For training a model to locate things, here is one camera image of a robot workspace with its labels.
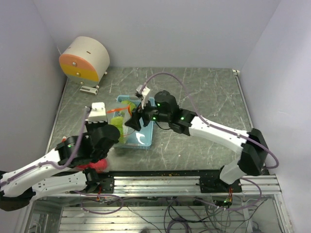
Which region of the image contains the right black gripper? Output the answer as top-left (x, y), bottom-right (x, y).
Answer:
top-left (125, 96), bottom-right (171, 131)

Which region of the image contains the large green cabbage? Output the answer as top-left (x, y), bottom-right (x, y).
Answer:
top-left (110, 116), bottom-right (124, 144)

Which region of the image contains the clear orange-zip bag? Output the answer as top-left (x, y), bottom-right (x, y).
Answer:
top-left (106, 100), bottom-right (136, 144)
top-left (72, 159), bottom-right (109, 173)

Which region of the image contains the red tomato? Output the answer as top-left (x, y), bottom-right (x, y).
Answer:
top-left (89, 159), bottom-right (108, 173)

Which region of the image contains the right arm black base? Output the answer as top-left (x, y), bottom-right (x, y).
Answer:
top-left (196, 177), bottom-right (242, 193)

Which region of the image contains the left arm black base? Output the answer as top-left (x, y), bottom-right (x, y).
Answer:
top-left (73, 168), bottom-right (115, 194)

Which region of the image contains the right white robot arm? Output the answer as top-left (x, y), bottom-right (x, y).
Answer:
top-left (125, 90), bottom-right (267, 192)

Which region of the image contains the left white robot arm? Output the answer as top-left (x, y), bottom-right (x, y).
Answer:
top-left (0, 122), bottom-right (120, 212)

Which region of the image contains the light blue plastic basket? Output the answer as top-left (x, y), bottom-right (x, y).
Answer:
top-left (113, 95), bottom-right (154, 150)

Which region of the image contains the white slotted plastic block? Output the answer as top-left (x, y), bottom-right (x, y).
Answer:
top-left (80, 85), bottom-right (98, 96)

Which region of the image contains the round cream drawer box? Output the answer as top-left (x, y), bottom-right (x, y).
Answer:
top-left (59, 36), bottom-right (110, 88)

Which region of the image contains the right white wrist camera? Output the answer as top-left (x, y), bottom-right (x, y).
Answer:
top-left (135, 85), bottom-right (151, 109)

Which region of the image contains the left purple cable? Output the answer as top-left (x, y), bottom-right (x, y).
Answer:
top-left (0, 106), bottom-right (92, 189)

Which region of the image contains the purple cable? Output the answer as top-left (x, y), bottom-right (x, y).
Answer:
top-left (0, 106), bottom-right (92, 189)
top-left (140, 72), bottom-right (279, 212)

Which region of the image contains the aluminium frame rail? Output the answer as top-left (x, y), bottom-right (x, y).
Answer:
top-left (30, 173), bottom-right (280, 198)

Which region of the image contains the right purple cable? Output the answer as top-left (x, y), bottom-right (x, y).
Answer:
top-left (140, 72), bottom-right (279, 212)

